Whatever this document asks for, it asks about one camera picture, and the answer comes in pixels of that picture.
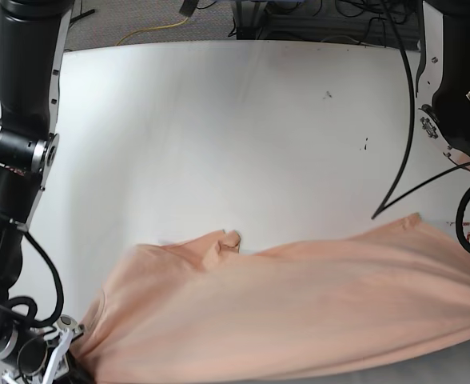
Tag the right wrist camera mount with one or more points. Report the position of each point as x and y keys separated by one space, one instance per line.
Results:
x=57 y=366

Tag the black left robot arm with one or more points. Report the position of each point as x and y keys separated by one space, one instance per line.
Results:
x=439 y=92

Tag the peach T-shirt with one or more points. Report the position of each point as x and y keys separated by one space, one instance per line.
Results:
x=202 y=311

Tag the red tape rectangle marking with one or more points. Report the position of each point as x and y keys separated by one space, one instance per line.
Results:
x=466 y=228

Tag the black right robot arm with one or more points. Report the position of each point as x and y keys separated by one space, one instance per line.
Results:
x=32 y=44

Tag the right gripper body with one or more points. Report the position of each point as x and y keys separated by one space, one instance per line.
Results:
x=25 y=351

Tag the left table cable grommet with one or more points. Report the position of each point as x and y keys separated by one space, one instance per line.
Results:
x=65 y=322

